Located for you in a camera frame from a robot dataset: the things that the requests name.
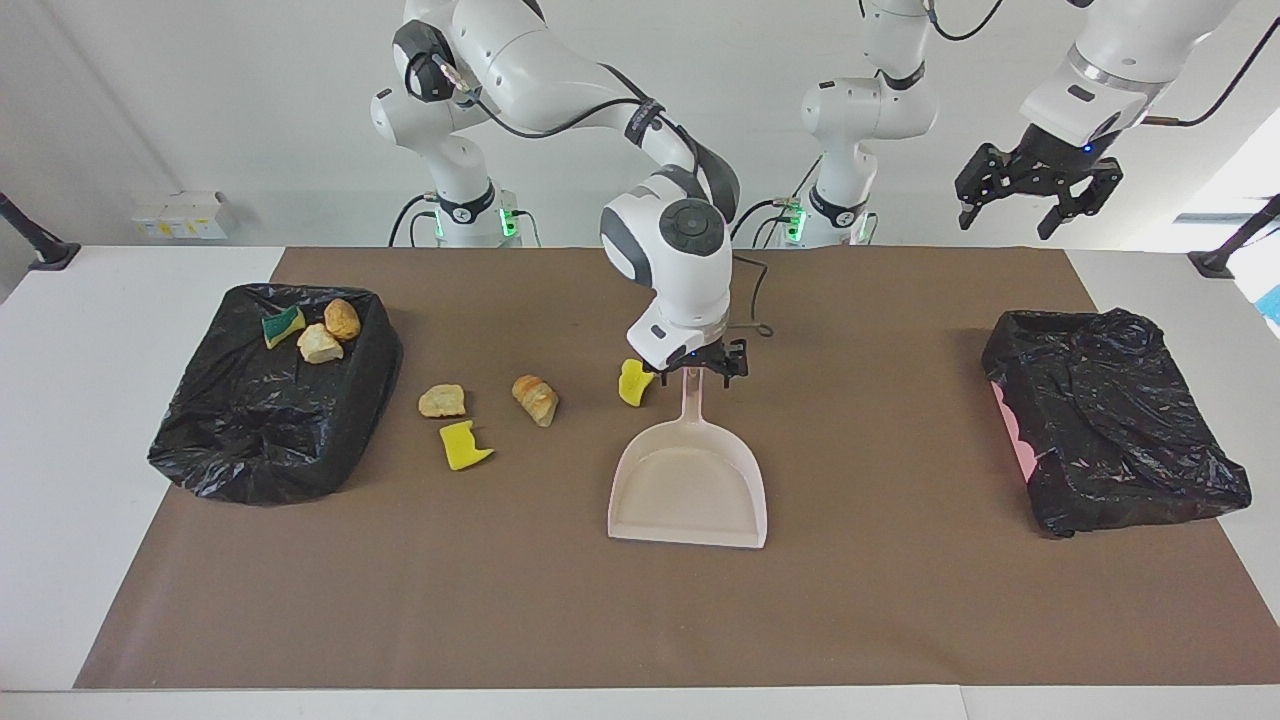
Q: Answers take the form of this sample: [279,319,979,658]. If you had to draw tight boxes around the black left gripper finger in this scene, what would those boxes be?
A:
[955,145,1016,231]
[1037,160,1123,241]

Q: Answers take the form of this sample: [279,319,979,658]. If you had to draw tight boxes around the yellow and green sponge piece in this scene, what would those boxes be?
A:
[618,358,656,408]
[262,305,307,350]

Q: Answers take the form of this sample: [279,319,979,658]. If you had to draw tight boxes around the beige plastic dustpan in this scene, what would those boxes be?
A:
[607,368,769,549]

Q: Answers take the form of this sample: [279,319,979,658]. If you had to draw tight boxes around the sliced crusty bread piece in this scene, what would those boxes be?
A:
[297,323,345,365]
[511,374,560,428]

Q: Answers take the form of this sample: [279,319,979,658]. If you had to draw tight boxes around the notched yellow sponge piece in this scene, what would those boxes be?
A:
[439,420,495,472]

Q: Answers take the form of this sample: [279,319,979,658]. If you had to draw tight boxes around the black plastic trash bag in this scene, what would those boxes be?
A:
[148,283,404,506]
[982,307,1253,539]

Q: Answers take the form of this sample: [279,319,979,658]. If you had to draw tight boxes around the pink plastic bin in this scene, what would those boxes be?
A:
[988,378,1041,483]

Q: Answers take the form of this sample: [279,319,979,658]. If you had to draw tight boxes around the brown paper table mat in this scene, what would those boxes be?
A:
[75,247,1280,689]

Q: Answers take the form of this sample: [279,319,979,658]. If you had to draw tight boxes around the white boxes with yellow labels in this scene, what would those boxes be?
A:
[133,190,231,241]

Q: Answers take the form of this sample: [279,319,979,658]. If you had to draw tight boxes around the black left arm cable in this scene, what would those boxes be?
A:
[925,0,1280,129]

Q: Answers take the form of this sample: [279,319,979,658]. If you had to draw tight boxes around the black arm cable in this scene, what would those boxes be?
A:
[925,0,1280,129]
[432,50,776,339]

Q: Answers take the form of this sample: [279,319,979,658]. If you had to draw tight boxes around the black camera stand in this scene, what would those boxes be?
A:
[0,192,81,271]
[1188,195,1280,279]

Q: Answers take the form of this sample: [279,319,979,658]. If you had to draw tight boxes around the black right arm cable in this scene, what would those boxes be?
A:
[432,50,776,339]

